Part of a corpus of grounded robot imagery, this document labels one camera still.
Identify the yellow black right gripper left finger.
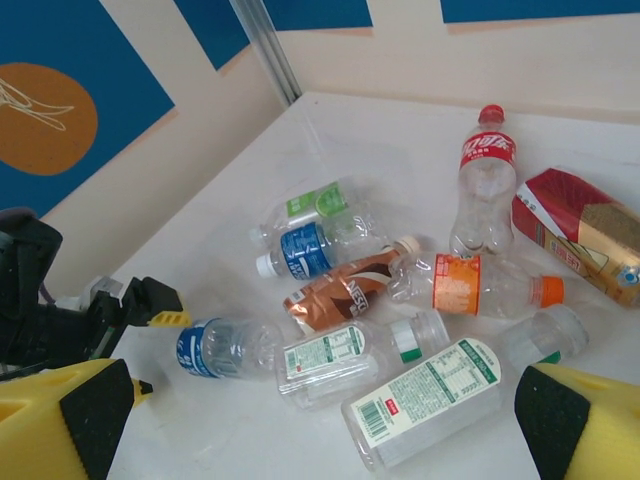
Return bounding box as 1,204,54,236
0,357,134,480

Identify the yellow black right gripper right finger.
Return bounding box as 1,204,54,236
514,362,640,480

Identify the blue label bottle white cap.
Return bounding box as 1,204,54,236
255,202,394,280

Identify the large clear bottle white label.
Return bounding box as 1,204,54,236
341,303,590,474

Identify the small clear bottle white label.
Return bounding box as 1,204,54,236
276,309,451,412

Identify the green label clear bottle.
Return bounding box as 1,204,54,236
248,175,366,246

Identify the brown coffee bottle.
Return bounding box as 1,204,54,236
282,234,422,337

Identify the orange label bottle orange cap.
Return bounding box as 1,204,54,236
387,251,566,319

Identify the red gold label bottle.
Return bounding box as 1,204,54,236
510,167,640,309

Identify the red label cola bottle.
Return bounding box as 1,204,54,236
448,103,520,257

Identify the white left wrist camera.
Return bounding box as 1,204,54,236
53,277,125,312

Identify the aluminium frame post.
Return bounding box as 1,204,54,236
233,0,304,109

